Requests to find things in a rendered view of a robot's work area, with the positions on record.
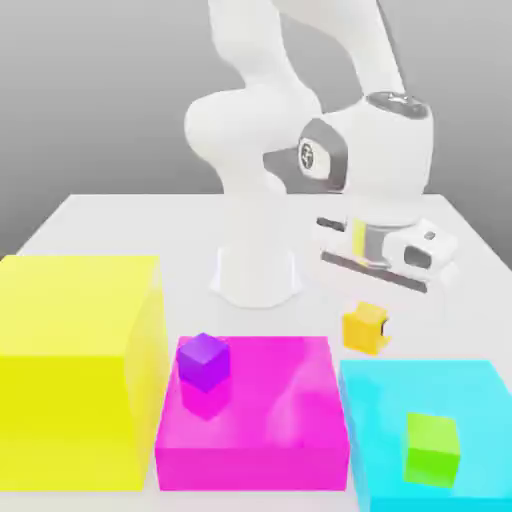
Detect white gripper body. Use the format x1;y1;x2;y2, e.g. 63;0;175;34
318;246;458;296

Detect small orange cube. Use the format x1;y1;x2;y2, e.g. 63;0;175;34
342;301;392;357

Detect small green cube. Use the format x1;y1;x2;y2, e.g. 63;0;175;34
402;412;462;490

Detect small purple cube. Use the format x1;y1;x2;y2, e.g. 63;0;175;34
176;332;232;394

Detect large cyan box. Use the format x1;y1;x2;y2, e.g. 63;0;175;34
338;358;512;512

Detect large magenta box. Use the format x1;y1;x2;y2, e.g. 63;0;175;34
154;335;351;493

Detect large yellow box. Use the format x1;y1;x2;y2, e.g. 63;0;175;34
0;254;170;493

